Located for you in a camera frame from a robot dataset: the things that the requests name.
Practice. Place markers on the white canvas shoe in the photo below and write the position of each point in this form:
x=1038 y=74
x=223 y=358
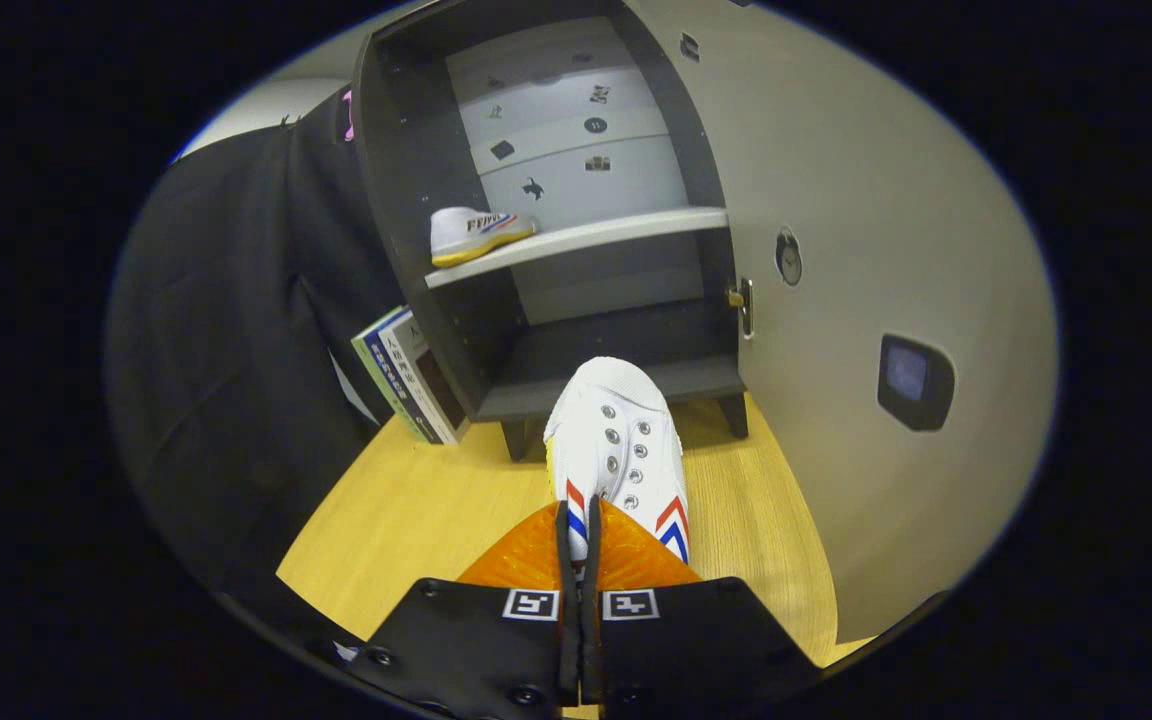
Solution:
x=616 y=430
x=466 y=235

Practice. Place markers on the grey shoe cabinet door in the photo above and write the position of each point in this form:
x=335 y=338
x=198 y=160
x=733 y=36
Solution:
x=886 y=200

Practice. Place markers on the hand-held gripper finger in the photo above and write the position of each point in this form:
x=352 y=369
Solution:
x=591 y=620
x=568 y=620

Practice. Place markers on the black backdrop cloth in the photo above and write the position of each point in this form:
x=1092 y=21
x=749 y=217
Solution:
x=226 y=330

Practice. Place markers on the dark grey shoe cabinet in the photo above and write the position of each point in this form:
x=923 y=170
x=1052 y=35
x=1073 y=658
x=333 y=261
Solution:
x=406 y=150

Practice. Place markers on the blue white book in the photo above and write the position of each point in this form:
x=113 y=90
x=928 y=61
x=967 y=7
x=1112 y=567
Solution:
x=416 y=375

